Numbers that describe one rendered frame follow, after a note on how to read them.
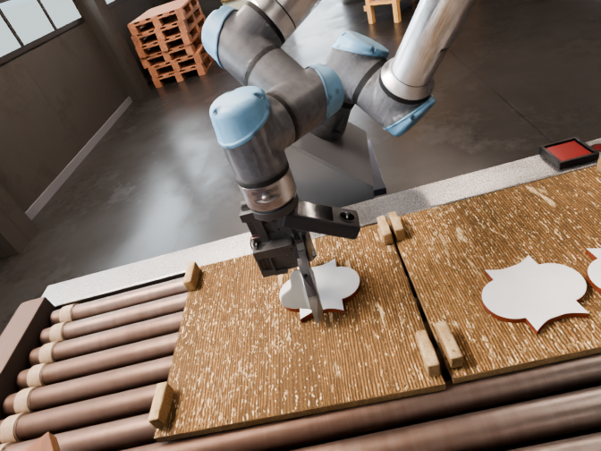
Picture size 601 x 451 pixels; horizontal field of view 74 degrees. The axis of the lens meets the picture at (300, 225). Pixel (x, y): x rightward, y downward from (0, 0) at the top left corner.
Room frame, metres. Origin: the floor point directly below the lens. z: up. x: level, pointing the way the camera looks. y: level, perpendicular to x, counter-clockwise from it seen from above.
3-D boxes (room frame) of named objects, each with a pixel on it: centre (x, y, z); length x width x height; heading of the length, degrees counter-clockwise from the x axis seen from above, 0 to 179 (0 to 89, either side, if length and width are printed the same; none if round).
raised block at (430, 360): (0.31, -0.11, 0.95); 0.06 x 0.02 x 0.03; 171
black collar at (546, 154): (0.64, -0.57, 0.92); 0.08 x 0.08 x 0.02; 83
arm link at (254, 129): (0.50, 0.02, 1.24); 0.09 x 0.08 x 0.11; 123
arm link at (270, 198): (0.49, 0.03, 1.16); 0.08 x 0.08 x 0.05
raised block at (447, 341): (0.31, -0.14, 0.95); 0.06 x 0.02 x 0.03; 173
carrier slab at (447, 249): (0.42, -0.35, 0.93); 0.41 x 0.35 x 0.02; 83
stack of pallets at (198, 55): (6.84, 0.87, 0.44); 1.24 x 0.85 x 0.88; 169
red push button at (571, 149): (0.64, -0.57, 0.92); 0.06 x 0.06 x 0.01; 83
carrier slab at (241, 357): (0.47, 0.07, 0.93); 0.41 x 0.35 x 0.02; 81
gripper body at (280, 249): (0.49, 0.03, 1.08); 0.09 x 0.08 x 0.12; 81
